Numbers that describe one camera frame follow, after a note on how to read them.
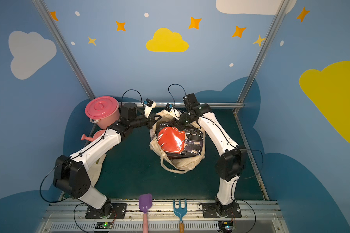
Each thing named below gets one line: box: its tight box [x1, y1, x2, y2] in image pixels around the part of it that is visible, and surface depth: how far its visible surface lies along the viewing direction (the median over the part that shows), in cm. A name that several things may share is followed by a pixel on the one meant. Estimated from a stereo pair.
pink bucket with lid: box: [84, 96, 121, 130], surface depth 98 cm
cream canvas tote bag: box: [149, 111, 207, 174], surface depth 76 cm
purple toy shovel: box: [139, 193, 153, 233], surface depth 77 cm
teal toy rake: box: [173, 199, 188, 233], surface depth 75 cm
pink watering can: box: [80, 129, 106, 142], surface depth 93 cm
